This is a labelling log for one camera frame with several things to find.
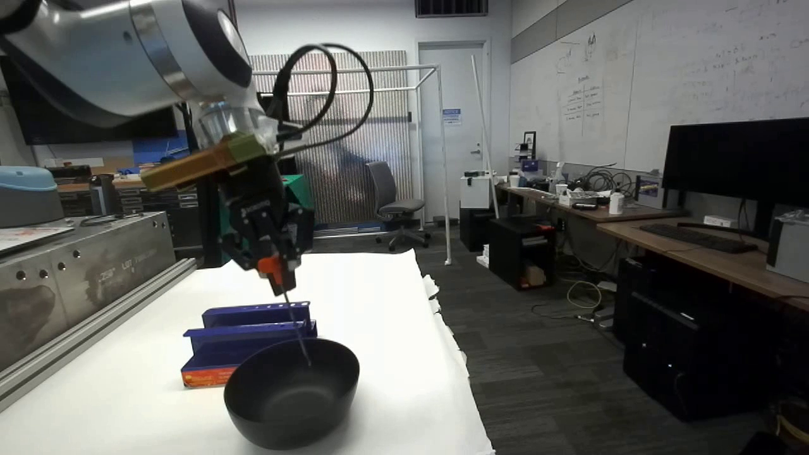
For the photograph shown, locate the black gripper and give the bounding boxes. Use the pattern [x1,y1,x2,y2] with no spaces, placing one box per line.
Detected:
[213,155,310,298]

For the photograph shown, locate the orange tool with thin shaft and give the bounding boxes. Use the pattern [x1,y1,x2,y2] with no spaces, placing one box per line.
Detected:
[254,256,314,372]

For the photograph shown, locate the black bowl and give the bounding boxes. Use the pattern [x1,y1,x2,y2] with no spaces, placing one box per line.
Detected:
[223,336,362,452]

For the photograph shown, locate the green cloth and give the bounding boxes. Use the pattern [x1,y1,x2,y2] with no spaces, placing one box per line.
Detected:
[214,173,320,240]

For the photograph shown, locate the blue rack with orange base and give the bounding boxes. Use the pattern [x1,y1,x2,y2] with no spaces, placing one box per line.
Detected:
[180,298,317,391]

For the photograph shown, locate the white table covering sheet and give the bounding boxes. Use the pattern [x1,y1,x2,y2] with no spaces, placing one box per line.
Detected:
[0,248,498,455]

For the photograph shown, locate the grey office chair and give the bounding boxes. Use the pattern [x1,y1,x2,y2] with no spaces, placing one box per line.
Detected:
[363,159,432,253]

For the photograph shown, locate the grey acoustic panel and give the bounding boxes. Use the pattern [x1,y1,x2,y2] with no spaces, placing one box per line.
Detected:
[249,50,416,227]

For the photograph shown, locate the grey metal machine base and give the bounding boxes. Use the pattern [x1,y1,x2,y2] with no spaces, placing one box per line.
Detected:
[0,211,200,409]

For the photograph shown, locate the small black floor box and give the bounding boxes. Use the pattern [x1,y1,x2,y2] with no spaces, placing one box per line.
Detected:
[458,208,496,256]

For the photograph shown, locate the white door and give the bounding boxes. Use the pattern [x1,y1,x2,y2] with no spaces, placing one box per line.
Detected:
[416,40,491,224]

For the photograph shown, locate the grey blue plastic cover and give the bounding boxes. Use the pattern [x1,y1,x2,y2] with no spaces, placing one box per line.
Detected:
[0,165,65,229]

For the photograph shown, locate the black ceiling vent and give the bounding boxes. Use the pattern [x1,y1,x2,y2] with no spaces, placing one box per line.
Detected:
[412,0,491,21]

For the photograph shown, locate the cluttered wooden workbench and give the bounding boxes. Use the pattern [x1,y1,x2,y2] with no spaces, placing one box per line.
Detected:
[496,179,688,227]

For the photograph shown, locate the black keyboard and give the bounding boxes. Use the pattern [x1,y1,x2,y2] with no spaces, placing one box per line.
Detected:
[636,219,761,256]

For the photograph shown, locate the wooden desk with monitor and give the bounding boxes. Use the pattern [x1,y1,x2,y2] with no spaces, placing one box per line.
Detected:
[597,214,809,317]

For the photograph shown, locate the black computer monitor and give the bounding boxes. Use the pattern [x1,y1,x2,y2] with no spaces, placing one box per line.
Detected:
[659,116,809,236]

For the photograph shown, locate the grey box on desk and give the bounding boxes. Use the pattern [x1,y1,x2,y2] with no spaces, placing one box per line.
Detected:
[764,211,809,285]

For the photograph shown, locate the yellow camera mount bar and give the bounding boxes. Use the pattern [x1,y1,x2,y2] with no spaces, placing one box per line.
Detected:
[138,132,269,194]

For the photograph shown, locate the white pipe frame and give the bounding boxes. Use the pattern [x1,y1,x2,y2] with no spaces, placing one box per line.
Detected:
[249,64,455,269]

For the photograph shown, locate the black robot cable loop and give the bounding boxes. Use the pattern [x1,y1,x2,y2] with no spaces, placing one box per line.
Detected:
[264,40,379,159]

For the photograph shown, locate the cables on floor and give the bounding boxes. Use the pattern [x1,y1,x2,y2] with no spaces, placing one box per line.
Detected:
[563,279,620,328]

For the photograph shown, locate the wall whiteboard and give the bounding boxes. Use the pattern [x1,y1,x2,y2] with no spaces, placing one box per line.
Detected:
[508,0,809,178]

